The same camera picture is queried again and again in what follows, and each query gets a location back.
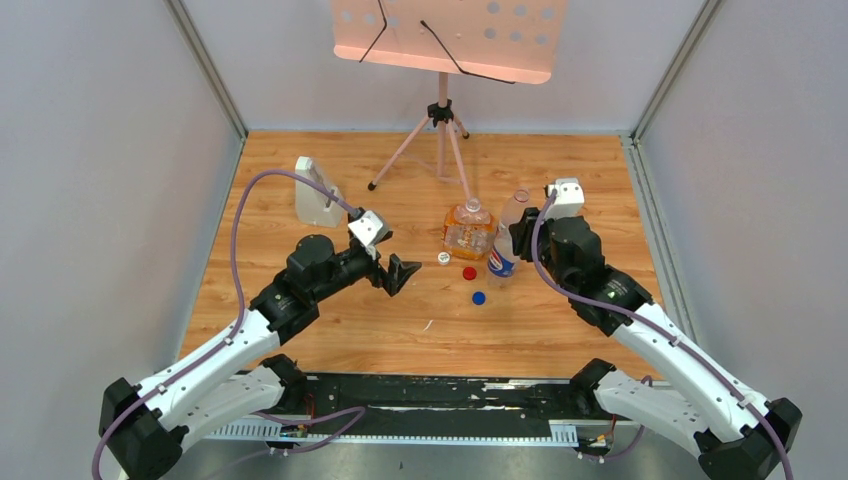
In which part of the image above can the red cap water bottle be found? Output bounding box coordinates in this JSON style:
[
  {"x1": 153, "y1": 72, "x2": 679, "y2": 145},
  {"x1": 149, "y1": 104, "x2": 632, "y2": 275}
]
[{"x1": 498, "y1": 187, "x2": 531, "y2": 231}]

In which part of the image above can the blue label pepsi bottle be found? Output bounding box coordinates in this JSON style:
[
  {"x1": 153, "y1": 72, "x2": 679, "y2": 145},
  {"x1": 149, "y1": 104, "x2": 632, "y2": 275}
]
[{"x1": 487, "y1": 224, "x2": 519, "y2": 287}]

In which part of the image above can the orange label tea bottle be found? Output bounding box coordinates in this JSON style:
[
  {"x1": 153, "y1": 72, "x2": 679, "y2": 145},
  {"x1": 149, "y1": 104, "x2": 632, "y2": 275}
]
[{"x1": 442, "y1": 197, "x2": 497, "y2": 260}]

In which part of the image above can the red bottle cap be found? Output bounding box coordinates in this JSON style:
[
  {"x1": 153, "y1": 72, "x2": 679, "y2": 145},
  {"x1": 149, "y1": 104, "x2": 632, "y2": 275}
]
[{"x1": 462, "y1": 266, "x2": 478, "y2": 281}]

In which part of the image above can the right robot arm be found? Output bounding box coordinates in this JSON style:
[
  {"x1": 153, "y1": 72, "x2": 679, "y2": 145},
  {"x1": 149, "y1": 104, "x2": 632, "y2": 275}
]
[{"x1": 507, "y1": 208, "x2": 802, "y2": 479}]

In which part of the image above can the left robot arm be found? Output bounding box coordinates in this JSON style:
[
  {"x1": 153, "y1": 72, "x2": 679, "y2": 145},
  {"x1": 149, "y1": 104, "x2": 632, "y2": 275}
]
[{"x1": 92, "y1": 226, "x2": 422, "y2": 479}]

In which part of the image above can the white wedge stand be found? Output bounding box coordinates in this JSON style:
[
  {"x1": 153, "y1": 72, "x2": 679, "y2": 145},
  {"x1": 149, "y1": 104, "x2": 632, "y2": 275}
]
[{"x1": 295, "y1": 156, "x2": 346, "y2": 228}]

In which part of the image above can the pink music stand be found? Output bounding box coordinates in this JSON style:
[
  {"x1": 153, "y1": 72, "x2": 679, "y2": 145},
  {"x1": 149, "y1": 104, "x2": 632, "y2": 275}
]
[{"x1": 330, "y1": 0, "x2": 568, "y2": 198}]

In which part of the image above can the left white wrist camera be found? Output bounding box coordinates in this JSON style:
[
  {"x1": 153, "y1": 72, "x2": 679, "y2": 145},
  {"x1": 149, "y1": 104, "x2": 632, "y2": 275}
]
[{"x1": 347, "y1": 210, "x2": 390, "y2": 248}]

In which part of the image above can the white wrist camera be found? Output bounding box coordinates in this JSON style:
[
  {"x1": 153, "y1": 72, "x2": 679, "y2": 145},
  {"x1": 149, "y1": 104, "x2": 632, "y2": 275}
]
[
  {"x1": 544, "y1": 177, "x2": 585, "y2": 220},
  {"x1": 347, "y1": 210, "x2": 390, "y2": 248}
]

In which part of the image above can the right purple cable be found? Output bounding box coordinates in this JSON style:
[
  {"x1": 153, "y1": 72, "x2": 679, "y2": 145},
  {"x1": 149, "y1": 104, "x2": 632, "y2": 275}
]
[{"x1": 529, "y1": 188, "x2": 795, "y2": 480}]

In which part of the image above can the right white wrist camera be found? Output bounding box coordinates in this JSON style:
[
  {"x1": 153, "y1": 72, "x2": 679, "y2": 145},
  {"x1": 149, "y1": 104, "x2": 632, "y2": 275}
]
[{"x1": 544, "y1": 177, "x2": 585, "y2": 220}]

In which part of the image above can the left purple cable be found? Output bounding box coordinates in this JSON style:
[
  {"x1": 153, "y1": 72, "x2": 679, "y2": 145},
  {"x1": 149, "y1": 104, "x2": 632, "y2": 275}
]
[{"x1": 91, "y1": 169, "x2": 362, "y2": 480}]

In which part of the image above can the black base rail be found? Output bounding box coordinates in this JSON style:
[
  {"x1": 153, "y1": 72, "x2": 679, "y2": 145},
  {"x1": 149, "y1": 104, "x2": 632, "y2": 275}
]
[{"x1": 269, "y1": 373, "x2": 614, "y2": 438}]

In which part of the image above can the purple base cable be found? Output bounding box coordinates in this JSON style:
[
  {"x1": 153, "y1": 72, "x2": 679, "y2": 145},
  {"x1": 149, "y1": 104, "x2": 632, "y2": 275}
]
[{"x1": 198, "y1": 405, "x2": 367, "y2": 480}]

